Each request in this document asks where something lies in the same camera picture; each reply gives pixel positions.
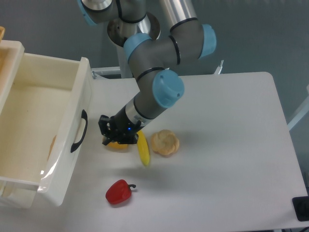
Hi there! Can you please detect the yellow banana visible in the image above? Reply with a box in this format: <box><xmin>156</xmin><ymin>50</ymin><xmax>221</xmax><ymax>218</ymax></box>
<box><xmin>137</xmin><ymin>130</ymin><xmax>150</xmax><ymax>166</ymax></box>

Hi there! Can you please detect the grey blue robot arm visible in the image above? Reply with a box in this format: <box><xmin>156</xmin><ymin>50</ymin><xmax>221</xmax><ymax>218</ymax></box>
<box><xmin>78</xmin><ymin>0</ymin><xmax>216</xmax><ymax>145</ymax></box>

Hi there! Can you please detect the red bell pepper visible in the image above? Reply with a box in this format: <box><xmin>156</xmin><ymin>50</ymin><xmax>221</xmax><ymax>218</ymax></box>
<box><xmin>105</xmin><ymin>179</ymin><xmax>136</xmax><ymax>205</ymax></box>

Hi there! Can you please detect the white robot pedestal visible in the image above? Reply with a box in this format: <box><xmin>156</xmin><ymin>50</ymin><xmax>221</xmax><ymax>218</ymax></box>
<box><xmin>107</xmin><ymin>12</ymin><xmax>161</xmax><ymax>79</ymax></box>

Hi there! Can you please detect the white drawer cabinet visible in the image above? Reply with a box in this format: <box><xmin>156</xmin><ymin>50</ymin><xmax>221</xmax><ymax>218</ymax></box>
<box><xmin>0</xmin><ymin>40</ymin><xmax>36</xmax><ymax>209</ymax></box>

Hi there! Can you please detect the black device at corner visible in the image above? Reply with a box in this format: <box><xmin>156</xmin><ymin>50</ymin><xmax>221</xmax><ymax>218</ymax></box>
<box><xmin>292</xmin><ymin>196</ymin><xmax>309</xmax><ymax>221</ymax></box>

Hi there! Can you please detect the beige bread roll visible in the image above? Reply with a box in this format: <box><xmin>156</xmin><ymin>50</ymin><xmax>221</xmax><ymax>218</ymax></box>
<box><xmin>151</xmin><ymin>130</ymin><xmax>180</xmax><ymax>157</ymax></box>

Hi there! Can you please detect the yellow bell pepper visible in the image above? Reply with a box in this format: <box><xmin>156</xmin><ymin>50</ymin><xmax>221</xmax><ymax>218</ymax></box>
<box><xmin>102</xmin><ymin>136</ymin><xmax>128</xmax><ymax>150</ymax></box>

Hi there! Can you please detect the white table frame bracket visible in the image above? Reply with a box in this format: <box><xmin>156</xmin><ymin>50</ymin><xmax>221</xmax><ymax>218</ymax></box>
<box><xmin>91</xmin><ymin>59</ymin><xmax>225</xmax><ymax>79</ymax></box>

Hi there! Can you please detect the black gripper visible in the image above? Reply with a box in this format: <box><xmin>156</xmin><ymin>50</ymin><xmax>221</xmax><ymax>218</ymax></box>
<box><xmin>98</xmin><ymin>115</ymin><xmax>141</xmax><ymax>145</ymax></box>

